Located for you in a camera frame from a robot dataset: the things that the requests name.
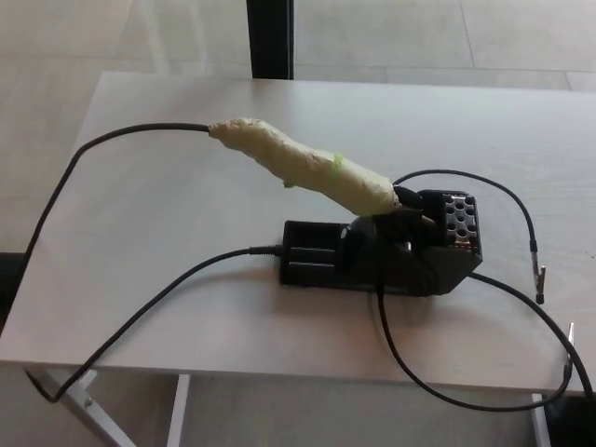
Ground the black vertical pillar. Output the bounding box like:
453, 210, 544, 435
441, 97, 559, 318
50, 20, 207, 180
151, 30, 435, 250
249, 0, 295, 79

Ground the black soldering iron cable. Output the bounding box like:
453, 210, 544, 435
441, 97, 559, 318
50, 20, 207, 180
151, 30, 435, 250
20, 121, 283, 404

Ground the black soldering iron stand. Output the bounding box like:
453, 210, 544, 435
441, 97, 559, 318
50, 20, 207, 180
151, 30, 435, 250
280, 188, 484, 297

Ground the thick black power cable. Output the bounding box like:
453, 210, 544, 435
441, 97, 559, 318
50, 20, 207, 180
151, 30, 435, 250
467, 272, 596, 400

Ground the black floor object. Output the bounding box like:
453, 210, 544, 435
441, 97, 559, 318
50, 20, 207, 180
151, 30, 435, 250
543, 394, 596, 447
0, 252, 25, 281

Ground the thin black alligator clip lead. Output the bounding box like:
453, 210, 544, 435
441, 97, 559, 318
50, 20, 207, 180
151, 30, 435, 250
390, 168, 548, 305
375, 274, 576, 413

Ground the white metal table frame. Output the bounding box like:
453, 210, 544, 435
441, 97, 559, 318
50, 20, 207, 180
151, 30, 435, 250
25, 365, 555, 447

